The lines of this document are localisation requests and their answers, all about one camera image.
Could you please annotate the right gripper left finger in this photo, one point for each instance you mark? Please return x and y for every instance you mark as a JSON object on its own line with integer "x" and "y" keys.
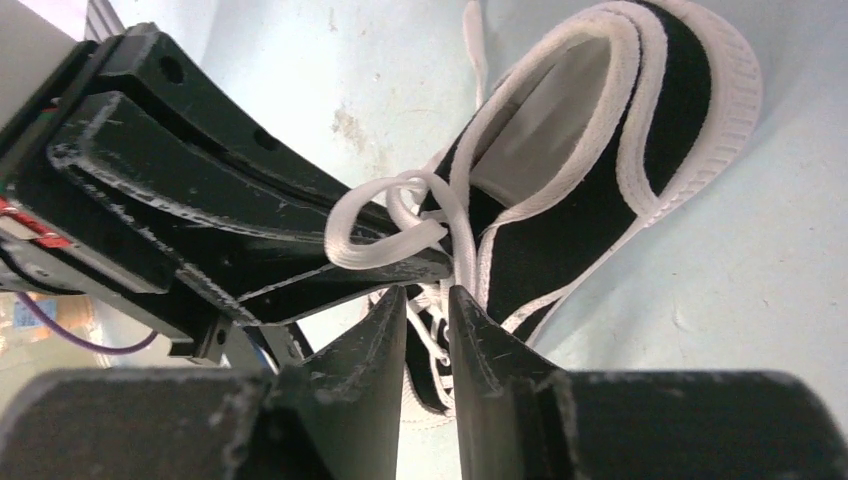
{"x": 332, "y": 416}

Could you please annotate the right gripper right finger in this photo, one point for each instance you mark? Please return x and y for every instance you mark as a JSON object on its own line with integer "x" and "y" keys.
{"x": 521, "y": 417}

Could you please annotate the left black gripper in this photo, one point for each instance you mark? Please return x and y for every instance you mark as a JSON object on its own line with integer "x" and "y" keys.
{"x": 131, "y": 177}

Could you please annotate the black white sneaker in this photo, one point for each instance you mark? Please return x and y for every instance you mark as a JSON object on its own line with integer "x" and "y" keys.
{"x": 614, "y": 119}

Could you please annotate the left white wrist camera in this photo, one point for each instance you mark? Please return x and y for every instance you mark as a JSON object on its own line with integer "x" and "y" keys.
{"x": 36, "y": 36}

